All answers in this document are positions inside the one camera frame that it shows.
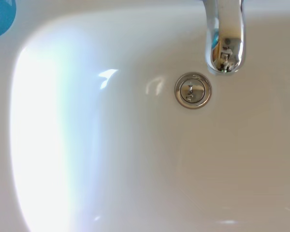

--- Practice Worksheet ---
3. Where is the white sink countertop with basin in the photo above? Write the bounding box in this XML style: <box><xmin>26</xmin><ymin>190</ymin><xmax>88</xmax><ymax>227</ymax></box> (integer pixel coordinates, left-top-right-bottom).
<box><xmin>0</xmin><ymin>0</ymin><xmax>290</xmax><ymax>232</ymax></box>

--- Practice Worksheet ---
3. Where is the chrome sink drain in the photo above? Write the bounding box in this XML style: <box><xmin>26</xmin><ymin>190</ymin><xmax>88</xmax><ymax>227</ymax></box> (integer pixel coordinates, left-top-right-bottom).
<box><xmin>175</xmin><ymin>72</ymin><xmax>212</xmax><ymax>108</ymax></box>

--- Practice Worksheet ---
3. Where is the chrome faucet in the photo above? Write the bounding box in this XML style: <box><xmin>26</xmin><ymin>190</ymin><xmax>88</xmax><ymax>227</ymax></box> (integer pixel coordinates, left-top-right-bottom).
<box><xmin>204</xmin><ymin>0</ymin><xmax>247</xmax><ymax>77</ymax></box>

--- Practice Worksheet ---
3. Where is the blue jar with black lid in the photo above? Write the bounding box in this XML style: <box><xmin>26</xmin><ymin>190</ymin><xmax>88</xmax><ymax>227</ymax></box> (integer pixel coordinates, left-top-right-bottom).
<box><xmin>0</xmin><ymin>0</ymin><xmax>17</xmax><ymax>40</ymax></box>

